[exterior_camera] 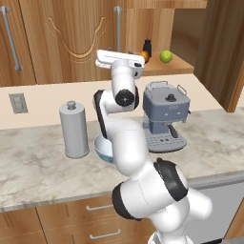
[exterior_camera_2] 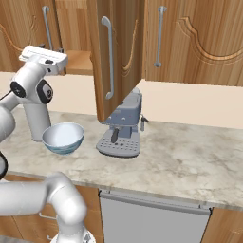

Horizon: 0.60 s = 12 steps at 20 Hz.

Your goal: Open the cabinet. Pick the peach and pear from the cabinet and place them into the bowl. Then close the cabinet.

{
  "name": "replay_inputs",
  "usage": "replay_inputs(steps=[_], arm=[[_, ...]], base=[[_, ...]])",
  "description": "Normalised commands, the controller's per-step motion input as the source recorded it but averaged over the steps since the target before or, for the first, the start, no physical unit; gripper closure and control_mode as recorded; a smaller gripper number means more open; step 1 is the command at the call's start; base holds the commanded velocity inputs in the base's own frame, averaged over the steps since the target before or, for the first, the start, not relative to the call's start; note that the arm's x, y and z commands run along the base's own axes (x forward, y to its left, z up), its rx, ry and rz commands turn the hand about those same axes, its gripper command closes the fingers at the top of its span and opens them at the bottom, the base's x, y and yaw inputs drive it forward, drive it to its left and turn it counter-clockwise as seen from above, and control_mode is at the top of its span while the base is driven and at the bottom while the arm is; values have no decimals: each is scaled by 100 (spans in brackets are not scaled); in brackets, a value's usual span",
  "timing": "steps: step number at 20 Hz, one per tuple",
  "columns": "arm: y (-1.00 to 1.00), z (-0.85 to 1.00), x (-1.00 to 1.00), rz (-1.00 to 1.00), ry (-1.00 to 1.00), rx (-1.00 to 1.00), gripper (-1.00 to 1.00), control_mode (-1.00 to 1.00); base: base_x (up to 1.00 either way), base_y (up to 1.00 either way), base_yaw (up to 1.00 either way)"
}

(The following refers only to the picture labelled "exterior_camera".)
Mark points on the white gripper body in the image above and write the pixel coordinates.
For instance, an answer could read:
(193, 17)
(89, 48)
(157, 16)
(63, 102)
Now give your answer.
(119, 58)

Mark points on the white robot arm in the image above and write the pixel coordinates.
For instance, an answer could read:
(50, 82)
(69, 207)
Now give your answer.
(133, 149)

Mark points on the orange peach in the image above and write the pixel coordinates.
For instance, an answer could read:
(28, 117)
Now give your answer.
(146, 56)

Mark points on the green pear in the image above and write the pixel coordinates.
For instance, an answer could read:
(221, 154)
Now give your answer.
(166, 56)

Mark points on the wooden open shelf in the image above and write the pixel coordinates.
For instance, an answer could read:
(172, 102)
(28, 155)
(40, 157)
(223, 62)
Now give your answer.
(171, 68)

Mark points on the wooden cabinet door with carving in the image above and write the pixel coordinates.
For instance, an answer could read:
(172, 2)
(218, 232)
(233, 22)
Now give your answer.
(63, 22)

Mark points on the plain wooden cabinet door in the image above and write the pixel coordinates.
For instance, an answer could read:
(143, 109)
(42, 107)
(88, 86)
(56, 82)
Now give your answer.
(27, 38)

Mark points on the wooden base cabinet door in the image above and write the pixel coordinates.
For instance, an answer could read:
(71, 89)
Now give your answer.
(17, 227)

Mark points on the black bottle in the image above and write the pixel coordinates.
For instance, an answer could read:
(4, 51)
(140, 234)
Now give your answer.
(147, 45)

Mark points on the grey coffee machine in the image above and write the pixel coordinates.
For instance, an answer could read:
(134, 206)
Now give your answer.
(165, 108)

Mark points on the grey cylindrical canister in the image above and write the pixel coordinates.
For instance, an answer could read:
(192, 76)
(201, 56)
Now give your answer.
(74, 133)

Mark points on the tall wooden side panel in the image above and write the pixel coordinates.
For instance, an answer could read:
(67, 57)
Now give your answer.
(219, 47)

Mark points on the wooden drawer front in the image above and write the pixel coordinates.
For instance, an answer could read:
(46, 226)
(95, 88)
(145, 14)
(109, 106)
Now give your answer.
(63, 213)
(73, 236)

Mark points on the grey dishwasher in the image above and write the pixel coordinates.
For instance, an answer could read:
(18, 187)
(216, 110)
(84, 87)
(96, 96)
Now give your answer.
(219, 203)

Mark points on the grey wall socket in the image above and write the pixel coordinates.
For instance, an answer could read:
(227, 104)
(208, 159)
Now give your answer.
(18, 103)

